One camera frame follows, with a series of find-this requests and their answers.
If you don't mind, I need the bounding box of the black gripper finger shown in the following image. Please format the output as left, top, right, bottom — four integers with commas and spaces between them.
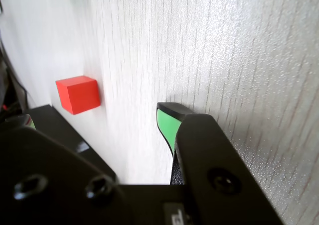
0, 113, 140, 225
156, 102, 285, 225

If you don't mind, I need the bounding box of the red wooden cube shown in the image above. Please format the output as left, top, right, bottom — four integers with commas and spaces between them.
55, 75, 101, 115

